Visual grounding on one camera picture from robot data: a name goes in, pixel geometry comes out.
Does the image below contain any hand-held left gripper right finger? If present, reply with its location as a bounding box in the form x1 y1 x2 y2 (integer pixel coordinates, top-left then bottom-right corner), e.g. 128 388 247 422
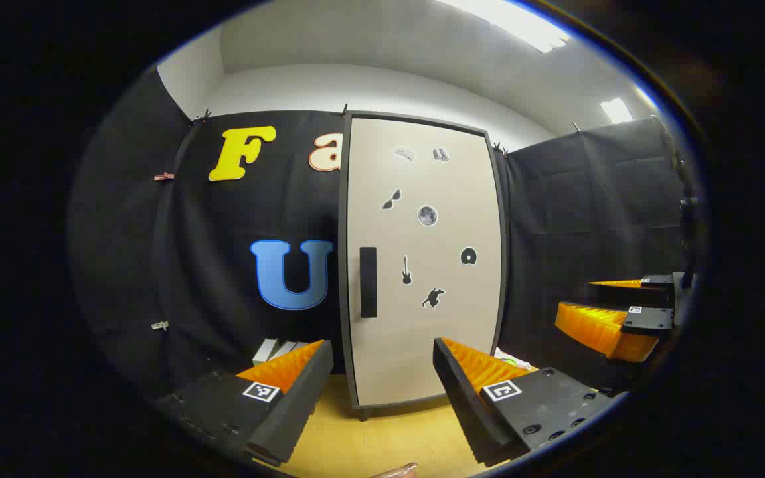
432 337 616 467

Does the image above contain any small white green object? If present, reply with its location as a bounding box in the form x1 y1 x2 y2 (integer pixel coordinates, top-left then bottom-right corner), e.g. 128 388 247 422
494 347 533 371

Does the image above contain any black backdrop cloth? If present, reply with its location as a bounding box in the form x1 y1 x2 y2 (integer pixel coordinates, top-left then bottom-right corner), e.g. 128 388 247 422
67 66 697 412

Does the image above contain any long ceiling light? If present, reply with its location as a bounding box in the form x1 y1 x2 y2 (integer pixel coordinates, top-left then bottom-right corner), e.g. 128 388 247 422
436 0 570 54

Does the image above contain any black cabinet door handle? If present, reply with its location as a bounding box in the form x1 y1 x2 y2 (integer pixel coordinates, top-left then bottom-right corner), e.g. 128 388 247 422
360 247 378 319

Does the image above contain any small ceiling light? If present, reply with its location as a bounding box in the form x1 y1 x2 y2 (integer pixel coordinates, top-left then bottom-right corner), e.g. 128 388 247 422
600 98 634 124

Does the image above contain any beige cabinet door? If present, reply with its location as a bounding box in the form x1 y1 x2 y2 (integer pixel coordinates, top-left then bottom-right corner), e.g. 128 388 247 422
346 118 505 408

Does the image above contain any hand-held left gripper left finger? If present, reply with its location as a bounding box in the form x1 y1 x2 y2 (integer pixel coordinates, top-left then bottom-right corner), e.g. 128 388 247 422
153 340 335 467

